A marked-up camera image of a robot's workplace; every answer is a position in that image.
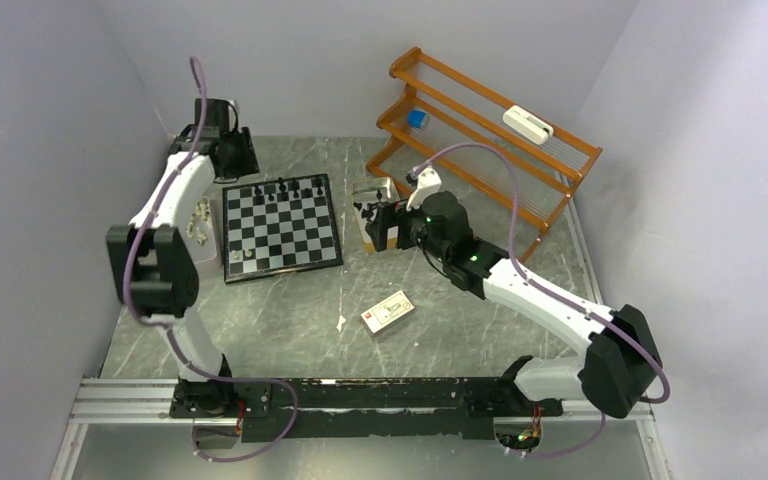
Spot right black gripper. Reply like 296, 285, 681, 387
365, 197, 449, 263

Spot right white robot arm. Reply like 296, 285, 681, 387
355, 192, 670, 418

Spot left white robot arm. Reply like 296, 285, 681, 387
106, 99, 259, 416

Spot tin box black pieces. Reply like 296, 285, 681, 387
350, 177, 401, 253

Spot tin box white pieces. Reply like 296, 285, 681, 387
184, 196, 221, 278

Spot black white chessboard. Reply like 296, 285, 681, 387
222, 173, 343, 284

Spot white red card box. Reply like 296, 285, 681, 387
360, 290, 415, 335

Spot blue block on rack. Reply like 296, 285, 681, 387
405, 109, 430, 130

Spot orange wooden rack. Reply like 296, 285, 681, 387
366, 47, 603, 259

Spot white device on rack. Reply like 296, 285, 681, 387
502, 105, 554, 145

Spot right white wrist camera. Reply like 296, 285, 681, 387
406, 166, 442, 211

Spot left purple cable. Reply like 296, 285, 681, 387
121, 56, 299, 464

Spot black mounting base plate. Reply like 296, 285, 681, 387
168, 377, 563, 443

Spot aluminium rail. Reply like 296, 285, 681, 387
68, 378, 654, 425

